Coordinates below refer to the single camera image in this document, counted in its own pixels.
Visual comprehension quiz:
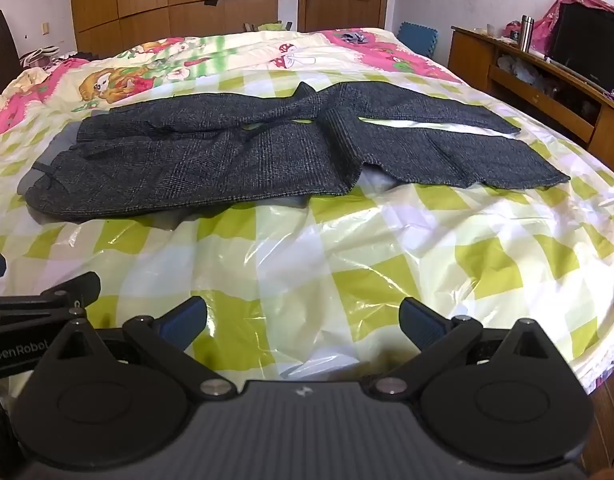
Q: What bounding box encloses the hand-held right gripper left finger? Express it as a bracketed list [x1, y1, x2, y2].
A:
[52, 297, 239, 402]

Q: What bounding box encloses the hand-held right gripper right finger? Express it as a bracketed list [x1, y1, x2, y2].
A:
[363, 297, 558, 402]

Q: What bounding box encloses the dark grey plaid jacket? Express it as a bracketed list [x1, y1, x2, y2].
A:
[20, 81, 571, 221]

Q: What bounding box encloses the green checked plastic sheet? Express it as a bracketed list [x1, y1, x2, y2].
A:
[0, 67, 614, 396]

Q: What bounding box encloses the grey cloth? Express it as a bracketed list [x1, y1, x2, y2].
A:
[16, 125, 413, 233]

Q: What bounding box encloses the striped cloth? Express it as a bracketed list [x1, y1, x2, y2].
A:
[20, 45, 64, 69]

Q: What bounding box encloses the dark brown headboard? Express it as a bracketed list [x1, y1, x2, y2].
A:
[0, 10, 24, 97]

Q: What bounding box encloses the cartoon printed quilt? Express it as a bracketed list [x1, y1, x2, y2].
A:
[0, 27, 464, 137]

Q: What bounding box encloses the wooden cabinet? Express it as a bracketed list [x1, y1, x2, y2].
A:
[448, 25, 614, 181]

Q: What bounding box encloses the blue foam mat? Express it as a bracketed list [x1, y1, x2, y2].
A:
[398, 21, 439, 56]

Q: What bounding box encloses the steel thermos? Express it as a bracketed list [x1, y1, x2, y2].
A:
[518, 15, 536, 53]

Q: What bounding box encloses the black television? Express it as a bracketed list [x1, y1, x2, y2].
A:
[549, 2, 614, 93]

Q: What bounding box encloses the pink cloth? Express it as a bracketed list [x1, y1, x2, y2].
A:
[504, 0, 614, 61]

